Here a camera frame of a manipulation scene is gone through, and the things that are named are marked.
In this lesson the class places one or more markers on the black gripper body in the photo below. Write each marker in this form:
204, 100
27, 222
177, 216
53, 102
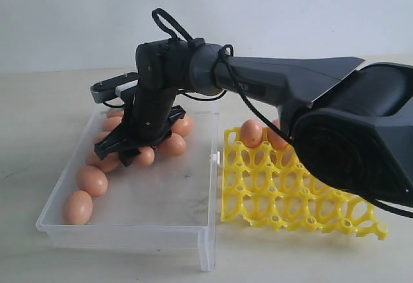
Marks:
148, 118

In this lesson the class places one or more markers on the brown egg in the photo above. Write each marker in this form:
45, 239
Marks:
114, 113
184, 126
145, 156
109, 163
77, 208
111, 123
100, 136
92, 159
251, 133
174, 146
92, 180
275, 140

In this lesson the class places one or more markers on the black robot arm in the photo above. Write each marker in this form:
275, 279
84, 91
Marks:
350, 124

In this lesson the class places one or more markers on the clear plastic tray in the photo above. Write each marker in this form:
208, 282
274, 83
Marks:
168, 205

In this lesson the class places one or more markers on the yellow plastic egg tray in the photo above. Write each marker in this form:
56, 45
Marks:
270, 188

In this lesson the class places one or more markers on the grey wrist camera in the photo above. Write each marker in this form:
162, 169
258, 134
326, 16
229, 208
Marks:
104, 91

